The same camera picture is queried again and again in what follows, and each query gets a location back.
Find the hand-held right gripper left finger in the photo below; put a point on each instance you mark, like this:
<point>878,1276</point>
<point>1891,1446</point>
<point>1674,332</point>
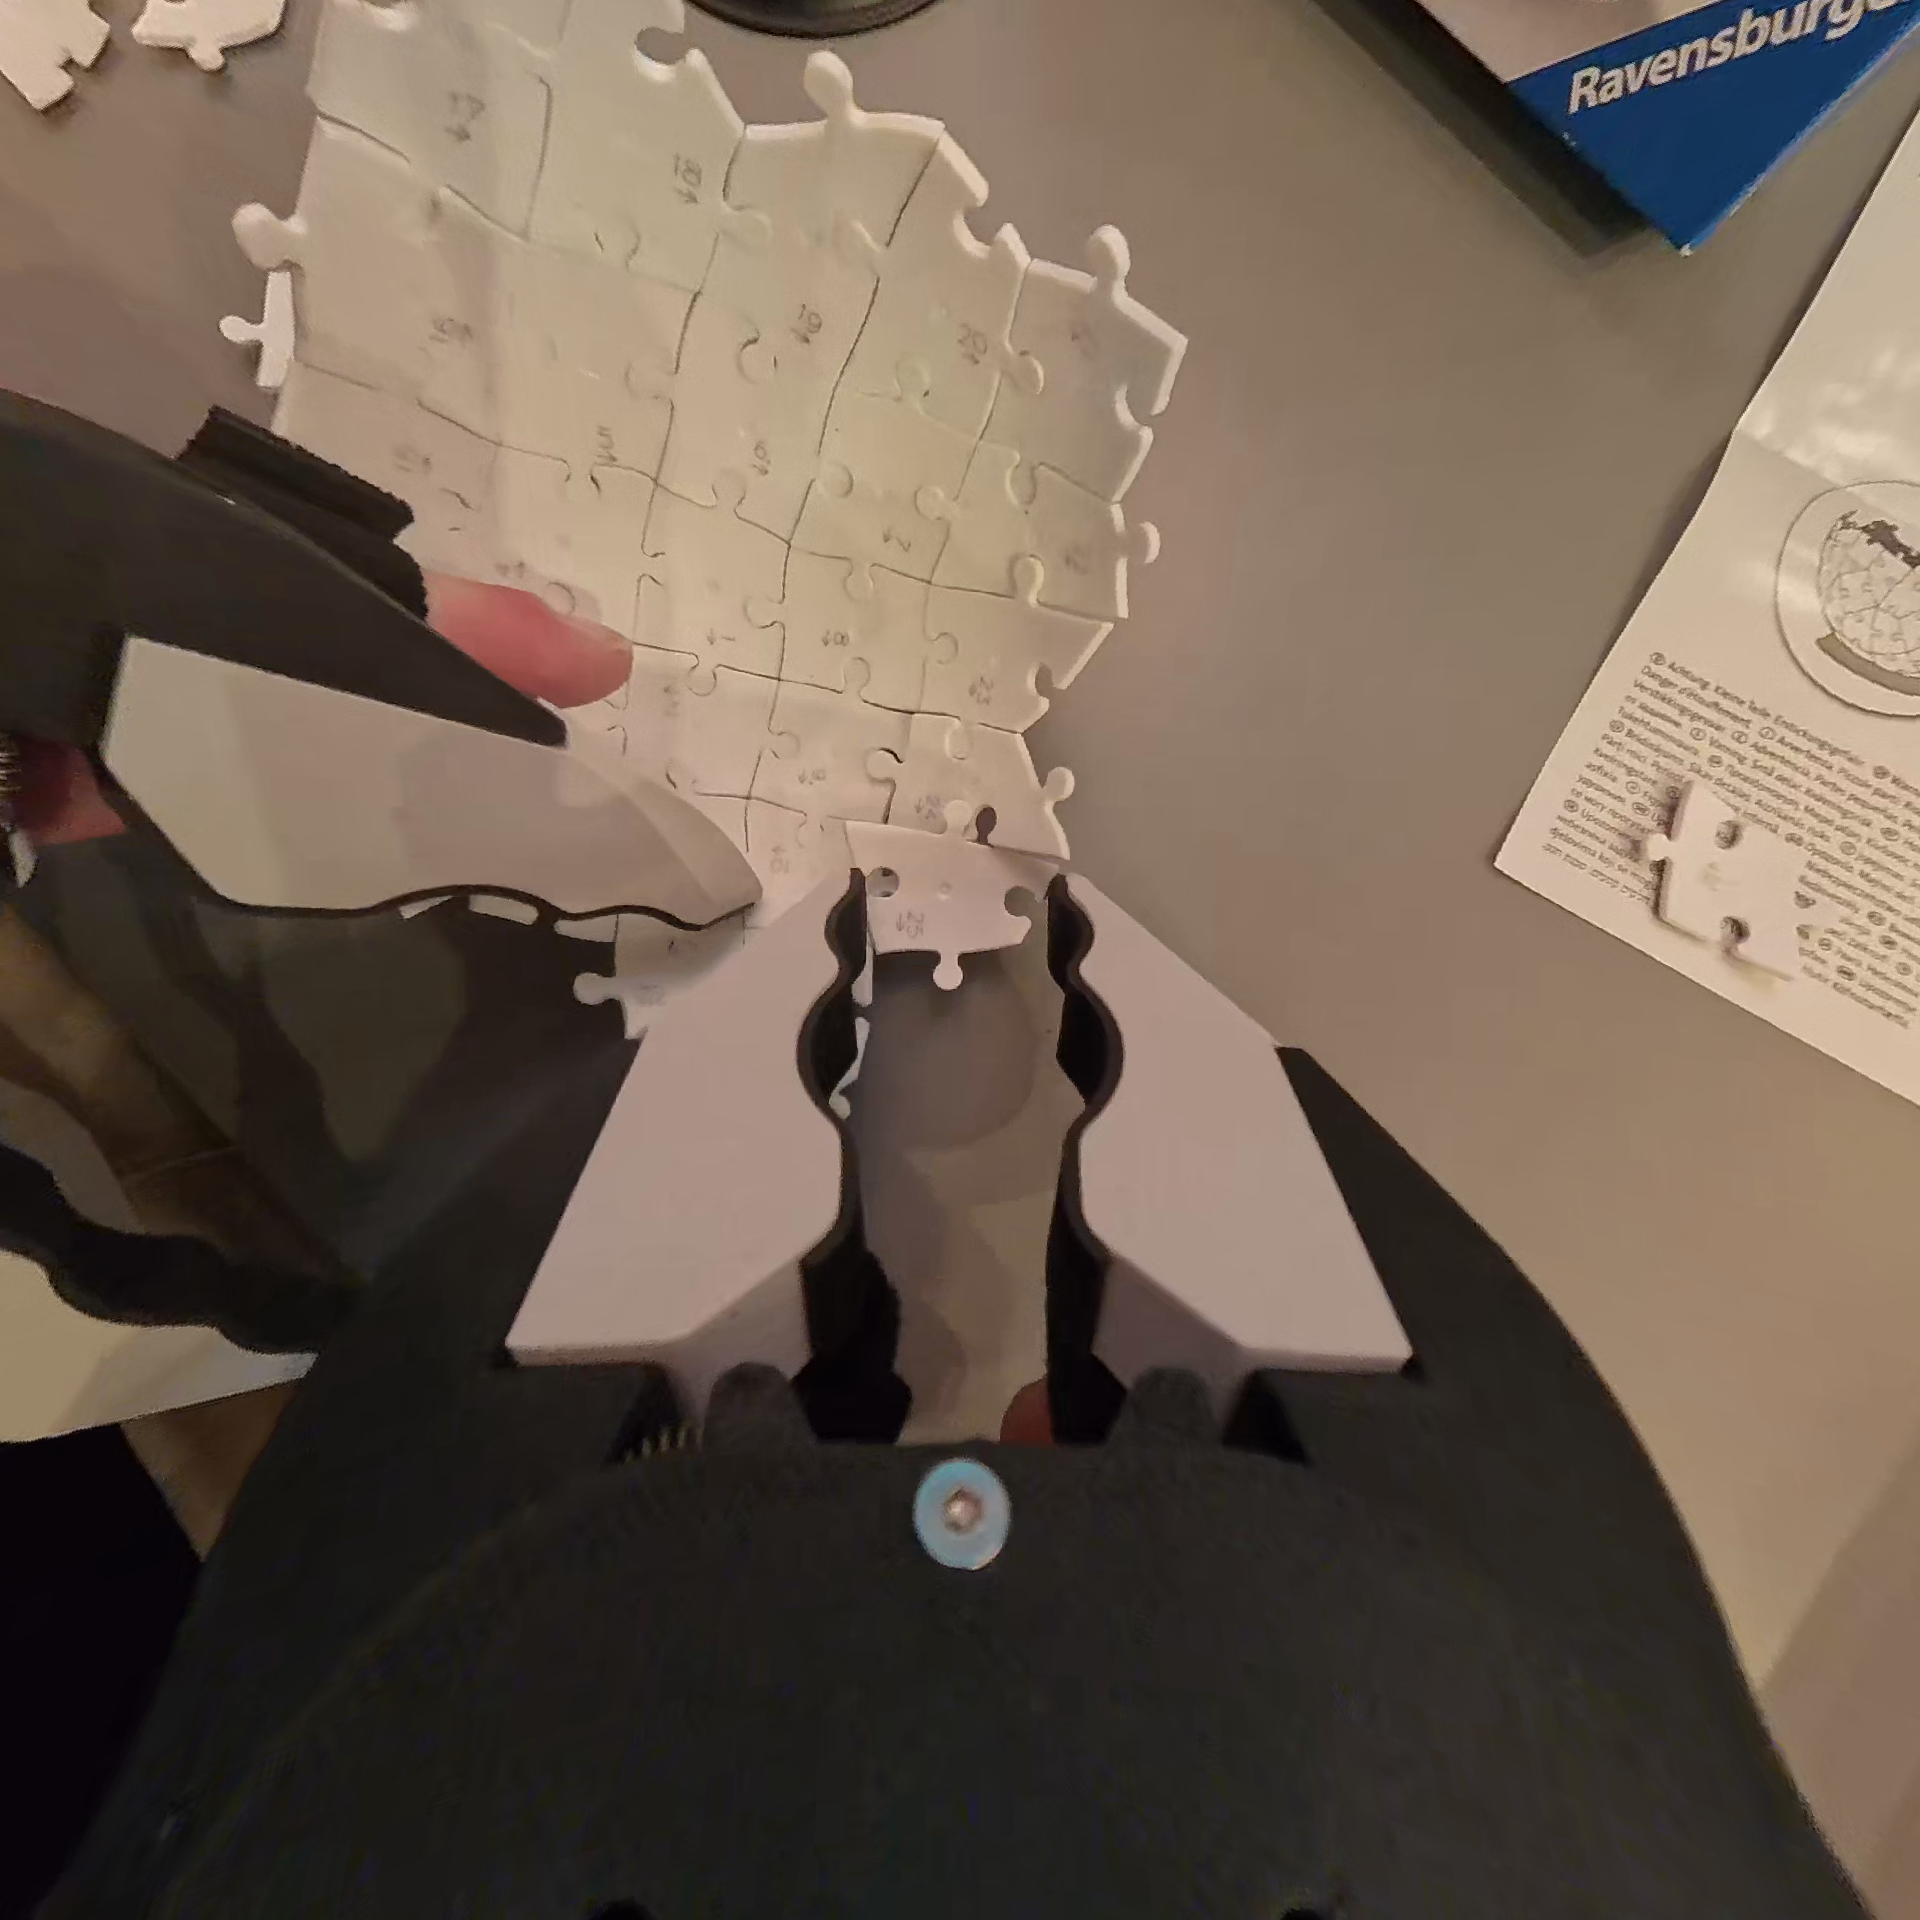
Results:
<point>689,1201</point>

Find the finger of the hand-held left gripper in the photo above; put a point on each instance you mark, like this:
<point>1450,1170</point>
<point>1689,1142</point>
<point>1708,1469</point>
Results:
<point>121,1381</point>
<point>373,796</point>

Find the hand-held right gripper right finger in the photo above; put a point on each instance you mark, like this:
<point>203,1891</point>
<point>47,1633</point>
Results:
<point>1232,1201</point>

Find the white puzzle piece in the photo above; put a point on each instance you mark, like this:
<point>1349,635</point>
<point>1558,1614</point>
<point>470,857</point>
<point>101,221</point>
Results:
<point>203,26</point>
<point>47,46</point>
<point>1724,878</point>
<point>945,902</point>

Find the partly built puzzle ball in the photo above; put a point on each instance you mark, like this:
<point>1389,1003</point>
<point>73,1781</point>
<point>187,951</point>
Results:
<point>673,374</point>

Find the blue puzzle box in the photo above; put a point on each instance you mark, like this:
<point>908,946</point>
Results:
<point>1679,105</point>

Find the person's beige trousers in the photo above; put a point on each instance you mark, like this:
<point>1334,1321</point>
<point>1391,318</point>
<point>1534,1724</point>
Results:
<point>211,1480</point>

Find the white instruction leaflet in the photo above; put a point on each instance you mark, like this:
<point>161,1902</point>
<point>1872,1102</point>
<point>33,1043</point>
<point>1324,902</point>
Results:
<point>1724,720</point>

